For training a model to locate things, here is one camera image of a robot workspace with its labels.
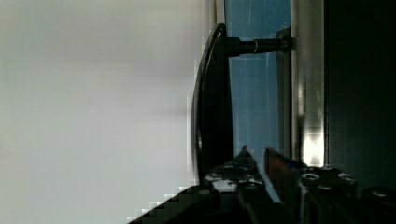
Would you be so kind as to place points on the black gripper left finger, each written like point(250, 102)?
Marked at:
point(241, 169)

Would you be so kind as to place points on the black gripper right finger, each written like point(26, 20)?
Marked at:
point(313, 195)

